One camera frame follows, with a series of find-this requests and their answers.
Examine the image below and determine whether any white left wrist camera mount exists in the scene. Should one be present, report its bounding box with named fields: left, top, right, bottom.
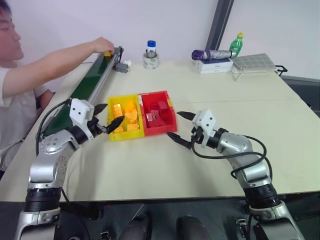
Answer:
left=69, top=98, right=95, bottom=139

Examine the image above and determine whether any yellow wedge block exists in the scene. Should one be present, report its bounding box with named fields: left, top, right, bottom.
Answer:
left=124, top=99, right=138, bottom=114

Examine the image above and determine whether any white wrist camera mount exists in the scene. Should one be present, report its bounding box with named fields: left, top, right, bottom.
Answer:
left=191, top=108, right=218, bottom=149
left=69, top=98, right=95, bottom=139

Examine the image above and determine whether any green conveyor belt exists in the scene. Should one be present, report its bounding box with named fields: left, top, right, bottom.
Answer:
left=42, top=52, right=113, bottom=138

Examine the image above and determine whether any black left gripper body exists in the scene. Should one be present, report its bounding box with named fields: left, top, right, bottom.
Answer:
left=86, top=116, right=108, bottom=138

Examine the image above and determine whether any purple grey folded umbrella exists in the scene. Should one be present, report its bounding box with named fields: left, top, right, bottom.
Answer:
left=191, top=49, right=238, bottom=61

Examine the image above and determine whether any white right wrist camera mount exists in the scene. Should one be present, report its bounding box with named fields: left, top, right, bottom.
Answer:
left=191, top=108, right=218, bottom=149

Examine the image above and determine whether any dark grey chair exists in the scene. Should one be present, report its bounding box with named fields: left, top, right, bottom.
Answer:
left=281, top=74, right=320, bottom=115

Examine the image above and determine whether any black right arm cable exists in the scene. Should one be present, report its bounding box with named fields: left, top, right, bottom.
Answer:
left=191, top=126, right=274, bottom=181

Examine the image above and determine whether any white tape roll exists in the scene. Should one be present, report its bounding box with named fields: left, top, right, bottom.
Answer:
left=142, top=51, right=161, bottom=70

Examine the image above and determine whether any green plastic bottle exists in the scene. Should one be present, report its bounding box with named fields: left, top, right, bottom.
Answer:
left=229, top=32, right=245, bottom=58

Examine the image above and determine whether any blue-capped clear bottle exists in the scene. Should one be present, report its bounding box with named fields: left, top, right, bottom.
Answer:
left=145, top=40, right=157, bottom=59

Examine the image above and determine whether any yellow half-round block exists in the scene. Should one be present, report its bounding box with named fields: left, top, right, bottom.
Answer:
left=124, top=111, right=140, bottom=125

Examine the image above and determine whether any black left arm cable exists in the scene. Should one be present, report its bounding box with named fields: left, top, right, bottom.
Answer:
left=35, top=99, right=73, bottom=156

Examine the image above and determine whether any red large block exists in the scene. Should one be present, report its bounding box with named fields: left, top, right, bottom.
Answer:
left=159, top=109, right=174, bottom=126

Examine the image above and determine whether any red flat block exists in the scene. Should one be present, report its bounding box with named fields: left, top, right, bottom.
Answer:
left=145, top=111, right=161, bottom=123

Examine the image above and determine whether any person in white t-shirt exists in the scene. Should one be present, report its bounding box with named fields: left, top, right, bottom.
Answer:
left=0, top=0, right=52, bottom=173

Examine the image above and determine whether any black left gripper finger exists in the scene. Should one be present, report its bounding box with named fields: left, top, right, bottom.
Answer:
left=105, top=115, right=125, bottom=135
left=94, top=103, right=109, bottom=117

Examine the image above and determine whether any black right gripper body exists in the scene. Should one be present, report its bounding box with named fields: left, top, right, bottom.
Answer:
left=188, top=125, right=205, bottom=150

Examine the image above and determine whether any dark rounded shape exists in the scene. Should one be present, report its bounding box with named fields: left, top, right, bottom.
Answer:
left=119, top=214, right=153, bottom=240
left=175, top=214, right=211, bottom=240

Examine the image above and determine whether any yellow plastic bin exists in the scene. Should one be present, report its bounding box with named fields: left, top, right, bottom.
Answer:
left=106, top=93, right=146, bottom=142

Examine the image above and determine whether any red plastic bin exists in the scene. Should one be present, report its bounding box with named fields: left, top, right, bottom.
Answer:
left=137, top=90, right=179, bottom=137

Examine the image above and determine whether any white flat box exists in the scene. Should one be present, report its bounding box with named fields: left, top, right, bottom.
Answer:
left=197, top=65, right=233, bottom=75
left=193, top=58, right=234, bottom=71

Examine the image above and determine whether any grey conveyor motor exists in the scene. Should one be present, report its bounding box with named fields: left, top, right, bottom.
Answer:
left=114, top=61, right=131, bottom=74

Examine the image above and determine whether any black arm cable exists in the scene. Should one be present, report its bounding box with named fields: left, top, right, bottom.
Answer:
left=35, top=99, right=73, bottom=156
left=191, top=126, right=274, bottom=181

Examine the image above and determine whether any red cube block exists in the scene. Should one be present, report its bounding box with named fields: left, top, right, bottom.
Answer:
left=156, top=99, right=169, bottom=111

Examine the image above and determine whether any white wire stand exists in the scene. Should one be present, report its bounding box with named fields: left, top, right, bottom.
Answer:
left=230, top=65, right=246, bottom=83

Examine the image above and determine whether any yellow cube block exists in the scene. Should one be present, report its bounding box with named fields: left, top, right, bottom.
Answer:
left=111, top=104, right=124, bottom=119

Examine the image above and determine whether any grey checkered pad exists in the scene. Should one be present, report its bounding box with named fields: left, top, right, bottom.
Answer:
left=231, top=52, right=278, bottom=74

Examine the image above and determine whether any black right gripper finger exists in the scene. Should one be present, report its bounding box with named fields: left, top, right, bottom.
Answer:
left=166, top=132, right=193, bottom=150
left=176, top=111, right=196, bottom=122

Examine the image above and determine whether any person's right hand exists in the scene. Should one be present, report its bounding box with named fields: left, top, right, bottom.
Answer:
left=90, top=36, right=116, bottom=54

